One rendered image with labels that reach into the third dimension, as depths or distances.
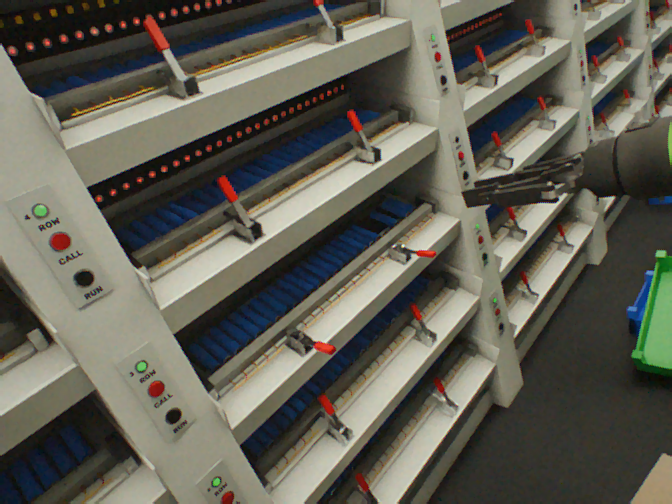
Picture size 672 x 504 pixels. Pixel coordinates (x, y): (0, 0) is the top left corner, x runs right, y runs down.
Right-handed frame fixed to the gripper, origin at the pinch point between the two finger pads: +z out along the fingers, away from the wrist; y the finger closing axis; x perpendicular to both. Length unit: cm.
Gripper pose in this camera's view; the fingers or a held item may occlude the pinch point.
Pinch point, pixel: (488, 191)
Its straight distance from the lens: 77.5
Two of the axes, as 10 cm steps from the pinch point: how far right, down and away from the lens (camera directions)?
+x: 4.3, 8.7, 2.5
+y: -6.9, 4.9, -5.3
